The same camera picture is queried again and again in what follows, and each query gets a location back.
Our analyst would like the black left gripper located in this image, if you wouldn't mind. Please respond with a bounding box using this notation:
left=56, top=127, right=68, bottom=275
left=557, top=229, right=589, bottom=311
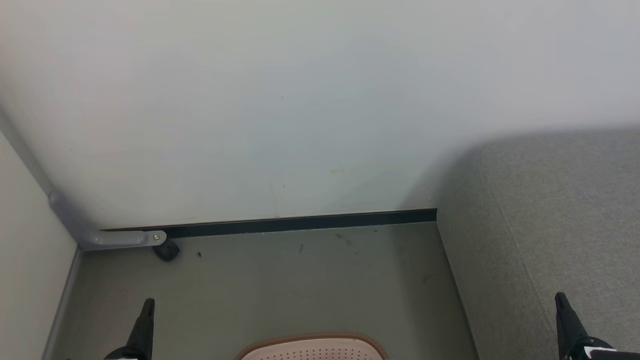
left=103, top=298, right=156, bottom=360

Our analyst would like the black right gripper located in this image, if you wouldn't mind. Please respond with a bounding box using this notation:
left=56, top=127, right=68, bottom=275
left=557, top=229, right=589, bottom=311
left=555, top=292, right=640, bottom=360

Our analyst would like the grey fabric sofa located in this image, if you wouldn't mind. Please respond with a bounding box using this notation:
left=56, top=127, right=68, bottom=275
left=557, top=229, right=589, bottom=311
left=436, top=127, right=640, bottom=360

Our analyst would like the black caster wheel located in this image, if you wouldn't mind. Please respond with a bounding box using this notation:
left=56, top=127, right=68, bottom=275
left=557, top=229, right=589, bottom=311
left=152, top=239, right=181, bottom=262

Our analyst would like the cream plastic laundry basket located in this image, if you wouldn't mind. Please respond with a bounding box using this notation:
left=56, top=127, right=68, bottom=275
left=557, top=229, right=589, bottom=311
left=234, top=333, right=390, bottom=360

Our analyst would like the black baseboard strip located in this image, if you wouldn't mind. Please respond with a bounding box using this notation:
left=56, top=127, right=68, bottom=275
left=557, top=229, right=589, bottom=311
left=100, top=208, right=438, bottom=239

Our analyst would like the grey metal partition foot bracket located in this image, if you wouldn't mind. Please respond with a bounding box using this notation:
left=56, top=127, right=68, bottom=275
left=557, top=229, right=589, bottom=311
left=48, top=191, right=167, bottom=251

